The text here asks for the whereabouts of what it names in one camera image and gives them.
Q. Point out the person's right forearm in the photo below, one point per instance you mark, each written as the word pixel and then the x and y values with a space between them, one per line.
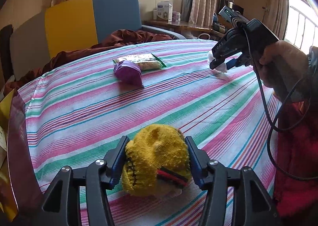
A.
pixel 295 154

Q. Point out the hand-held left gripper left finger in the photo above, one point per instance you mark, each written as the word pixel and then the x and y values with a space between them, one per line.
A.
pixel 116 163

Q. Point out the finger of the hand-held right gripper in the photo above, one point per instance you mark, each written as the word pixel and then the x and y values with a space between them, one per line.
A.
pixel 232 63
pixel 217 63

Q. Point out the yellow blue grey sofa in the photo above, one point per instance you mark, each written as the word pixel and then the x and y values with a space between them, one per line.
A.
pixel 72 22

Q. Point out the green-edged rice cracker packet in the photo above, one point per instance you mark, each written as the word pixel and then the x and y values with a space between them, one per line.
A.
pixel 146 63

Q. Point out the person's right hand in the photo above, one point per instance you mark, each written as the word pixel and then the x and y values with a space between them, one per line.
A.
pixel 285 57

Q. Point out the purple snack packet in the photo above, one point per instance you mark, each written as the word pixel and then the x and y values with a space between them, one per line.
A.
pixel 128 71

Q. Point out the striped bed sheet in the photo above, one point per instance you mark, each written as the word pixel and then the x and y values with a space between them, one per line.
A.
pixel 99 106

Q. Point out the small pink jar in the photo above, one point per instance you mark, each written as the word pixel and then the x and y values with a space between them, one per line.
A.
pixel 177 16

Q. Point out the yellow knitted sock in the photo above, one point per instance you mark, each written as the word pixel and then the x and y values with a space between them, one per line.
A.
pixel 154 151

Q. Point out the white product box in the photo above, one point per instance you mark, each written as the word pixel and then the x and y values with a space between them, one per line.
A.
pixel 164 12

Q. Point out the white fluffy bundle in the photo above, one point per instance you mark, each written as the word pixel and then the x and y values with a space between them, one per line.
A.
pixel 221 68

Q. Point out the grey bed frame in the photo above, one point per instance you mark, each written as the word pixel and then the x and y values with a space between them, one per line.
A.
pixel 159 30

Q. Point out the wooden desk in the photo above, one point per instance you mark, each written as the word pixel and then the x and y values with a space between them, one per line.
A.
pixel 178 25

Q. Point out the barred window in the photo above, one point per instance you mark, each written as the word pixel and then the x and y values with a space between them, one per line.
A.
pixel 301 17

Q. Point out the maroon blanket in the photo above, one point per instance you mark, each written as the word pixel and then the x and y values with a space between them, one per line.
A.
pixel 124 38

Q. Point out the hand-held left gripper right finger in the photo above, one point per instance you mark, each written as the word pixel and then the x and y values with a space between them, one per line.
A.
pixel 195 163

